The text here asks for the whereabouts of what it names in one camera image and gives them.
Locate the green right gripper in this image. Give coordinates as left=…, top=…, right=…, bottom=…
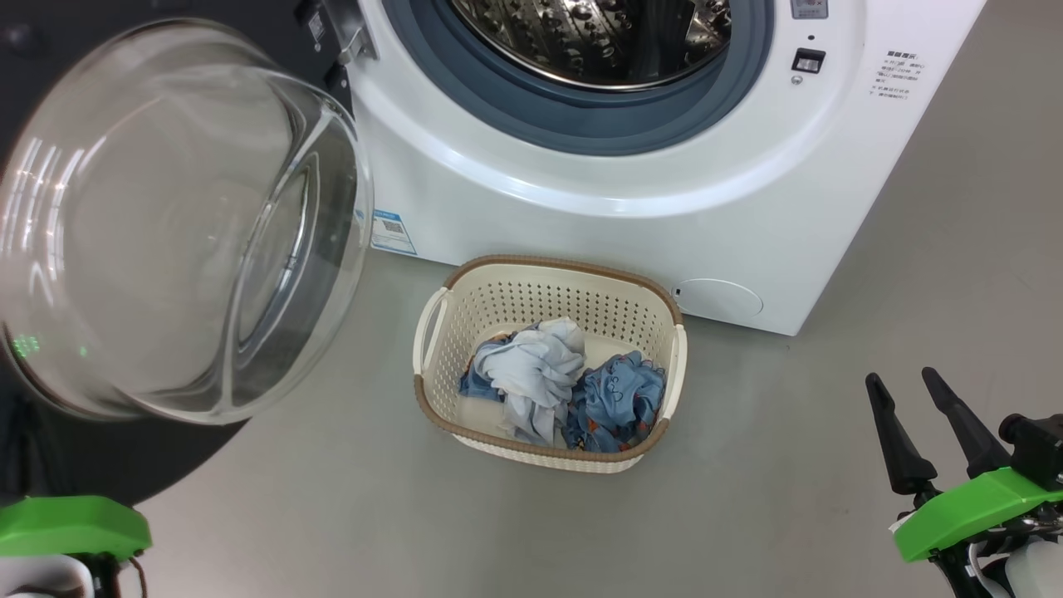
left=865, top=367, right=1063, bottom=564

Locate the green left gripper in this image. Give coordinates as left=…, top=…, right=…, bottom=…
left=0, top=496, right=153, bottom=559

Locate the round black glass washer door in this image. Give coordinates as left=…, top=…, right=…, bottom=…
left=0, top=0, right=376, bottom=507

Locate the blue cartoon print garment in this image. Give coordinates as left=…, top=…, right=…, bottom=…
left=562, top=350, right=667, bottom=453

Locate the white garment with blue trim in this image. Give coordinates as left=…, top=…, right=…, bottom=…
left=459, top=316, right=587, bottom=449

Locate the white front-load washing machine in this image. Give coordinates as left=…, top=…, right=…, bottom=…
left=336, top=0, right=989, bottom=337

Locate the stainless steel washing machine drum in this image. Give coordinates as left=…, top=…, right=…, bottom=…
left=448, top=0, right=733, bottom=92

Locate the round white filter cover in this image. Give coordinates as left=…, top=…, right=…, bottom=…
left=673, top=278, right=764, bottom=318

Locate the cream perforated laundry basket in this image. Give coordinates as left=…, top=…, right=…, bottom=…
left=413, top=254, right=688, bottom=474

